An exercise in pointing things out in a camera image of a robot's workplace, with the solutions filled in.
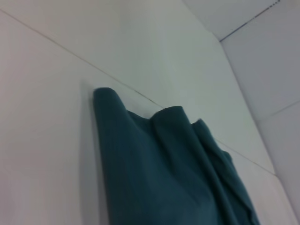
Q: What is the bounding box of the teal blue FREE t-shirt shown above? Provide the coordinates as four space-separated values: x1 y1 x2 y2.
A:
93 87 261 225

